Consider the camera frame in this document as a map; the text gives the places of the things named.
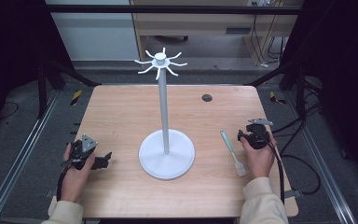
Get black metal frame strut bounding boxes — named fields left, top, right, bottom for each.
left=36, top=60, right=103, bottom=119
left=247, top=59, right=308, bottom=117

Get black curtain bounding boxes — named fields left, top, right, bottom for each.
left=280, top=0, right=358, bottom=190
left=0, top=0, right=75, bottom=132

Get white cabinet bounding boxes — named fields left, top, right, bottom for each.
left=44, top=0, right=141, bottom=62

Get person's left hand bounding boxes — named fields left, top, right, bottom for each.
left=60, top=143, right=96, bottom=203

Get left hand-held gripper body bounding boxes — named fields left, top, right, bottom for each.
left=62, top=133, right=99, bottom=171

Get yellow black tape strip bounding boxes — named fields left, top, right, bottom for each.
left=70, top=90, right=84, bottom=106
left=268, top=91, right=287, bottom=105

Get translucent tool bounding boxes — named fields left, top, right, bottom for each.
left=219, top=130, right=247, bottom=178

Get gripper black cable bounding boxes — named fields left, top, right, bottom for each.
left=260, top=135, right=286, bottom=205
left=56, top=163, right=73, bottom=202

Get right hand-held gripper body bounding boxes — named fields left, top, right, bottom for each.
left=244, top=118, right=275, bottom=150

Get thin black floor cable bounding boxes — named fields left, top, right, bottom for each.
left=0, top=101, right=21, bottom=121

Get white hook rack stand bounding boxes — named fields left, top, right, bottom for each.
left=133, top=47, right=197, bottom=181

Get black floor cable loop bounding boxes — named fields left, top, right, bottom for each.
left=272, top=102, right=324, bottom=196

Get person's right hand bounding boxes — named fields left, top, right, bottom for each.
left=241, top=133, right=277, bottom=180

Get grey table bracket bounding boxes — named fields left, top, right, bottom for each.
left=283, top=189, right=304, bottom=200

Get hanging black desk cables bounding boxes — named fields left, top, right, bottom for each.
left=249, top=1, right=289, bottom=68

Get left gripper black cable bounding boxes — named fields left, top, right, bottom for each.
left=56, top=163, right=73, bottom=202

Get black horizontal frame bar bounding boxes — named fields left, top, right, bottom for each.
left=43, top=4, right=303, bottom=16

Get aluminium floor rail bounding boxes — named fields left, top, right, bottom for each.
left=282, top=90, right=358, bottom=224
left=0, top=89, right=62, bottom=224

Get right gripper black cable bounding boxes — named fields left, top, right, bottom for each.
left=260, top=135, right=286, bottom=205

